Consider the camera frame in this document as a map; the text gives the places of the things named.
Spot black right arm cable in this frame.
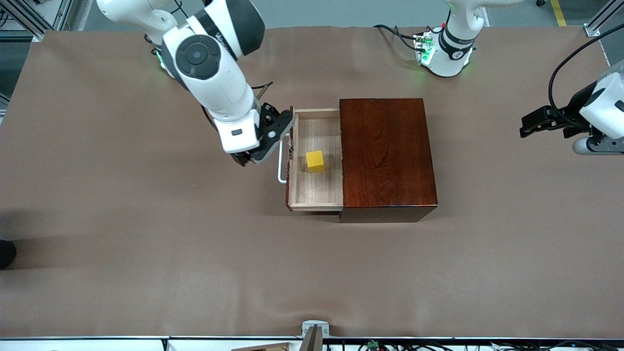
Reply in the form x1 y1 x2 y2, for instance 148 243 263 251
251 81 273 103

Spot wooden board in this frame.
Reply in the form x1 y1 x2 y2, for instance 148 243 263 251
230 342 293 351

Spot aluminium frame profile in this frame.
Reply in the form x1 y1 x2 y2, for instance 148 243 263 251
0 0 74 40
587 0 624 38

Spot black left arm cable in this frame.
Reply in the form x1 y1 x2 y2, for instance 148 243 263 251
548 37 624 122

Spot light wooden drawer white handle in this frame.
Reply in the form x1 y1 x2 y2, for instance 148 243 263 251
277 106 345 212

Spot black base cables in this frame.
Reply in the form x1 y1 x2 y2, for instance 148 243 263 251
373 23 425 52

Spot yellow cube block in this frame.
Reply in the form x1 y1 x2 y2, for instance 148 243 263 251
306 150 326 174

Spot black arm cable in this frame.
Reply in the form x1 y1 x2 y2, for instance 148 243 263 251
251 81 273 103
548 37 624 122

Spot black round knob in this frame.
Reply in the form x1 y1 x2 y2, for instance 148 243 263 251
0 240 17 270

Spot yellow floor tape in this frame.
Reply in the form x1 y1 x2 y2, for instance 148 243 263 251
550 0 568 27

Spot dark wooden drawer cabinet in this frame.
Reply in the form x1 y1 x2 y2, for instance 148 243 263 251
338 98 438 224

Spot brown table cover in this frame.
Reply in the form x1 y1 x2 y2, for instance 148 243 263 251
0 25 624 339

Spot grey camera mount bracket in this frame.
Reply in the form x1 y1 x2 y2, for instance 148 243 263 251
300 320 330 351

